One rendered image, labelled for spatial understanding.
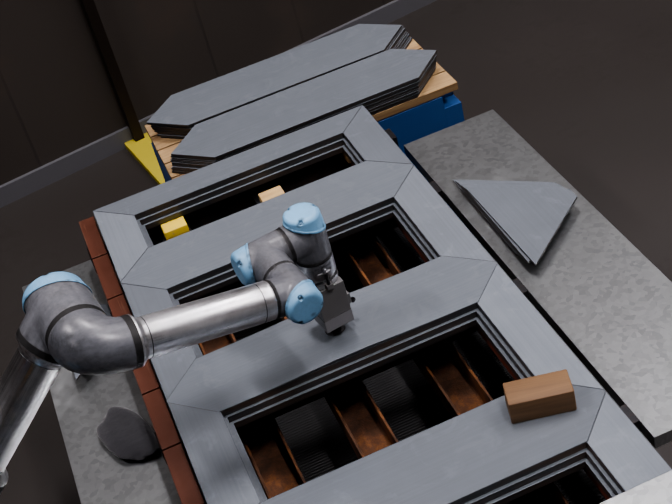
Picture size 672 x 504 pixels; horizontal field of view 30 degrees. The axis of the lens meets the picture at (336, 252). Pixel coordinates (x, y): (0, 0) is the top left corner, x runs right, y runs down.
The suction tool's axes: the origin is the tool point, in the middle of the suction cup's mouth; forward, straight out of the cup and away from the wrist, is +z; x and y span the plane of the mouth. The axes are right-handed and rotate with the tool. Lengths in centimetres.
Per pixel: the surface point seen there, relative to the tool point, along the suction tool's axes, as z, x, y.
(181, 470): 2.8, 41.2, -10.4
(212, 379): -0.7, 26.5, 4.7
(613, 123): 85, -161, 122
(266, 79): 0, -36, 106
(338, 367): 0.8, 4.3, -8.4
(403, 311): -0.9, -13.6, -5.0
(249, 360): -0.7, 18.1, 4.4
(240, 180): 1, -9, 68
